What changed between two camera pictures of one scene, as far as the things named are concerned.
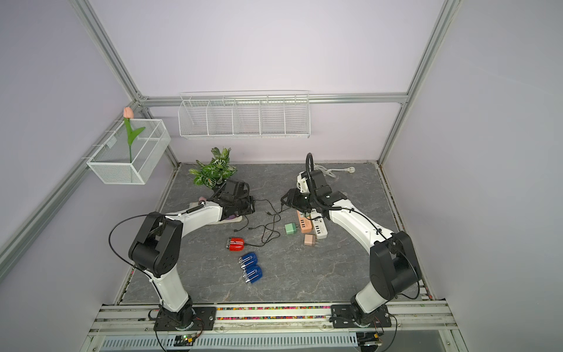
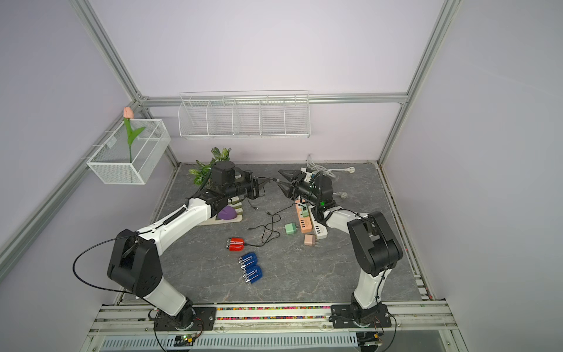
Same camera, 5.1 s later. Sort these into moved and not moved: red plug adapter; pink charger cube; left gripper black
Moved: left gripper black
Not moved: red plug adapter; pink charger cube
